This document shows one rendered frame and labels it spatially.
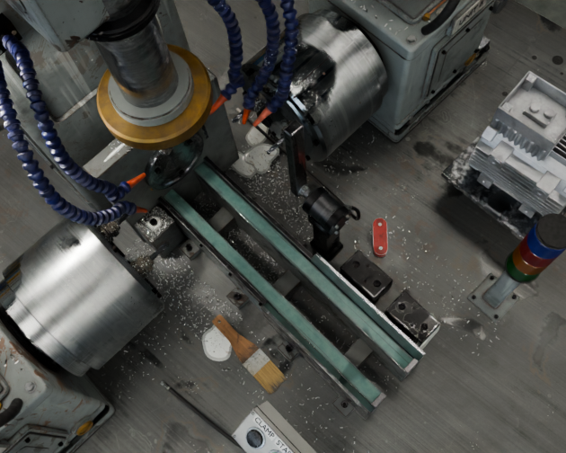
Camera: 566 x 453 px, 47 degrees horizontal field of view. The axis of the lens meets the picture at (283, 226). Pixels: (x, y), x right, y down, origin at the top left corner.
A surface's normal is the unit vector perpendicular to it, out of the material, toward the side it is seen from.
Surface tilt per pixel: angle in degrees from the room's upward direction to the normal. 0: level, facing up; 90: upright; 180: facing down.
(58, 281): 6
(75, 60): 90
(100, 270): 21
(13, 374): 0
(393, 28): 0
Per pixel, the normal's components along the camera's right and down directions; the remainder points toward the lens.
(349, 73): 0.36, 0.09
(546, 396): -0.07, -0.36
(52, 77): 0.70, 0.65
